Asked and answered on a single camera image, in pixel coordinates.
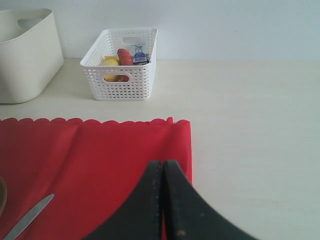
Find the blue white milk carton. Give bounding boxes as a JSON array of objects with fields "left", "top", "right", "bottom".
[{"left": 132, "top": 43, "right": 150, "bottom": 66}]

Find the white perforated plastic basket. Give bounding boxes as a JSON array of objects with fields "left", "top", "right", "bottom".
[{"left": 80, "top": 28, "right": 158, "bottom": 101}]

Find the red scalloped cloth mat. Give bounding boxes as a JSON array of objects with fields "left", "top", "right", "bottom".
[{"left": 0, "top": 118, "right": 193, "bottom": 240}]

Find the yellow lemon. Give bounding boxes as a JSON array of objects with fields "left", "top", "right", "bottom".
[{"left": 101, "top": 58, "right": 120, "bottom": 82}]

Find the cream plastic bin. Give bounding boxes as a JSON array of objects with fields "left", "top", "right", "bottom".
[{"left": 0, "top": 8, "right": 64, "bottom": 104}]

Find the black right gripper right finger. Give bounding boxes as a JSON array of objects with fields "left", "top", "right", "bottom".
[{"left": 162, "top": 160, "right": 255, "bottom": 240}]

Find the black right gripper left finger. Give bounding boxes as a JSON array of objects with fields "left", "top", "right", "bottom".
[{"left": 85, "top": 160, "right": 162, "bottom": 240}]

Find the silver table knife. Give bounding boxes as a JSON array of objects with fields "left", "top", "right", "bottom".
[{"left": 3, "top": 193, "right": 55, "bottom": 240}]

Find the brown wooden plate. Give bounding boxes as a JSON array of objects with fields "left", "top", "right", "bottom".
[{"left": 0, "top": 177, "right": 8, "bottom": 216}]

